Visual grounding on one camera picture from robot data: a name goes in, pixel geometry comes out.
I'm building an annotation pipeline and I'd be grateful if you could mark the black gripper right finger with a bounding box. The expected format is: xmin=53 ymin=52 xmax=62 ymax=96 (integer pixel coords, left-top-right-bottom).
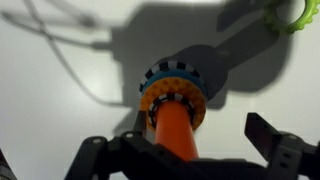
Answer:
xmin=244 ymin=112 xmax=320 ymax=180

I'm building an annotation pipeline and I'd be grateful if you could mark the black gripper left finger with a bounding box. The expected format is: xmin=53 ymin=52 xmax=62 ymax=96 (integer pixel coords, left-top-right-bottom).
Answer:
xmin=64 ymin=111 xmax=191 ymax=180

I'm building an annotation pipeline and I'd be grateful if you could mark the small black and white ring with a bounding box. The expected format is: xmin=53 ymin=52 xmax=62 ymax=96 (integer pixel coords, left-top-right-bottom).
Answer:
xmin=147 ymin=92 xmax=197 ymax=129

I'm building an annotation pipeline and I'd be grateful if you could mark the orange stacking peg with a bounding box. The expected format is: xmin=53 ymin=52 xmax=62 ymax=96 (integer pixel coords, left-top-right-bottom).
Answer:
xmin=153 ymin=100 xmax=200 ymax=163

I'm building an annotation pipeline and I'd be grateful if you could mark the orange-yellow dotted ring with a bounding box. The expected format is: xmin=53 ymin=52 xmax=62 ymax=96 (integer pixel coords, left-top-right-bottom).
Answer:
xmin=139 ymin=77 xmax=208 ymax=132

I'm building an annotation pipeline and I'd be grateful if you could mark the blue ring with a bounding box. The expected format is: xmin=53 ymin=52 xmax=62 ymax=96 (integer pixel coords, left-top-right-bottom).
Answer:
xmin=139 ymin=68 xmax=208 ymax=101

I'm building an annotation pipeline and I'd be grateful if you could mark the large black and white ring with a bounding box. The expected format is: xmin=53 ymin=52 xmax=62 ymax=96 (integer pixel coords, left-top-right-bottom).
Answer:
xmin=138 ymin=60 xmax=204 ymax=98

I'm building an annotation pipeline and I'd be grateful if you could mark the yellow-green toothed ring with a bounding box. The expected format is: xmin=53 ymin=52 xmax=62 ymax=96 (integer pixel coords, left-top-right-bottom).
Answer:
xmin=263 ymin=0 xmax=320 ymax=35

